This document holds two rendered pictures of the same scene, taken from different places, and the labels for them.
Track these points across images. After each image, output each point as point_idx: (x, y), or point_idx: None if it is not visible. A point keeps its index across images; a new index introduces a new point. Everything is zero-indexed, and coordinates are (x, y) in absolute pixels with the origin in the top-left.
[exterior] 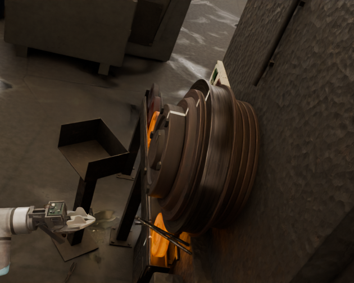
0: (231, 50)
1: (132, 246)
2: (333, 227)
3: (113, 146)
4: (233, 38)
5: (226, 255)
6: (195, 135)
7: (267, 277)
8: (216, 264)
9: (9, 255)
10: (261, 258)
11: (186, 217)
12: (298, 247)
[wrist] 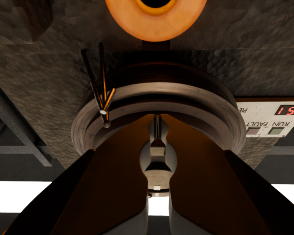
0: (259, 144)
1: None
2: (53, 154)
3: None
4: (265, 148)
5: (72, 82)
6: None
7: (40, 120)
8: (70, 59)
9: None
10: (53, 119)
11: (74, 145)
12: (51, 140)
